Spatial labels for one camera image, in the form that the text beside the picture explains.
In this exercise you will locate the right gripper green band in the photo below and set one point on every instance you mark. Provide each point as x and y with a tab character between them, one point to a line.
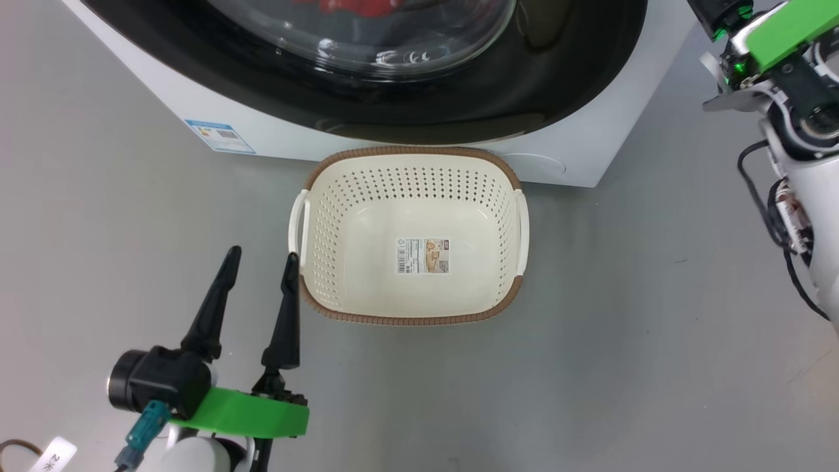
793	29

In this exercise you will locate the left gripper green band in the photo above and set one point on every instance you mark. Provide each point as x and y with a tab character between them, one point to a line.
249	413

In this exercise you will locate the black glass washing machine door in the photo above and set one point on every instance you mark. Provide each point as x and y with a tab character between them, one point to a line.
557	85

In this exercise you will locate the red garment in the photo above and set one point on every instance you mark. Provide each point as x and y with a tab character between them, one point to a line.
354	6

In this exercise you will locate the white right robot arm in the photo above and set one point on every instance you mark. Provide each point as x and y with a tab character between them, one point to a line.
819	216

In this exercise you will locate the printed basket label sticker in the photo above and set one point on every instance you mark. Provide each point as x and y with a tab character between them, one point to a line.
423	255

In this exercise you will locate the cream laundry basket brown rim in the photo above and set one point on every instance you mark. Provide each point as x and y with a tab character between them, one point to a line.
419	210

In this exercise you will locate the white front-load washing machine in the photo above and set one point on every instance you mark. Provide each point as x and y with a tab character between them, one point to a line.
609	131

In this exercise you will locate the blue energy label sticker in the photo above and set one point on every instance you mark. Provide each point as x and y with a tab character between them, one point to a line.
219	136

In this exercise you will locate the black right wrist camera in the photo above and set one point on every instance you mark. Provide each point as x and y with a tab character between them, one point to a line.
714	16

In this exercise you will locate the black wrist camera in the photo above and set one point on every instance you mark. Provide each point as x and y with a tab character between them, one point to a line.
160	380
714	16

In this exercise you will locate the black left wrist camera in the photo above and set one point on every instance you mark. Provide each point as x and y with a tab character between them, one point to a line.
160	380

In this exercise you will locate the teal left camera connector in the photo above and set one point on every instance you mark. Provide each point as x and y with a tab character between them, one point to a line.
147	426

